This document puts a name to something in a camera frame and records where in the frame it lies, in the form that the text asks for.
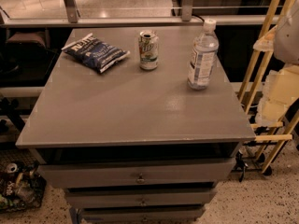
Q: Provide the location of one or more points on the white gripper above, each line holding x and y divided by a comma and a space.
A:
288, 42

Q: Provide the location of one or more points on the clear plastic water bottle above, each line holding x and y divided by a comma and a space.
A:
204, 56

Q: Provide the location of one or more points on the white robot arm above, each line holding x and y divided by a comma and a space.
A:
283, 39

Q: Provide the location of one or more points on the yellow wooden rack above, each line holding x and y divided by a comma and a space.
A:
270, 139

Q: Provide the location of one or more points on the top grey drawer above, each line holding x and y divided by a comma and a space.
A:
136, 173

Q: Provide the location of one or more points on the grey drawer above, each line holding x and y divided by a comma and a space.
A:
143, 214
136, 173
140, 198

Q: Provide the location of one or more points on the middle grey drawer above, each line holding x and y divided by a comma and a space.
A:
140, 198

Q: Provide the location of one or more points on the green white soda can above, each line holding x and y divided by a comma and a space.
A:
148, 49

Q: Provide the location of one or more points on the grey drawer cabinet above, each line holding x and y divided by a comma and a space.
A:
130, 115

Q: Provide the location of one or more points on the metal window railing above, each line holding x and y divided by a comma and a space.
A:
79, 13

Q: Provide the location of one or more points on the bottom grey drawer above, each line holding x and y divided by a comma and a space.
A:
143, 214

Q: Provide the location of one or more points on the blue chip bag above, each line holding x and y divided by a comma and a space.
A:
95, 53

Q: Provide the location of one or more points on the dark chair at left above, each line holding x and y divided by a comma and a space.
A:
27, 59

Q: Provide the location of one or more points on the black bin of trash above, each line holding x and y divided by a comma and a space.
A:
21, 187

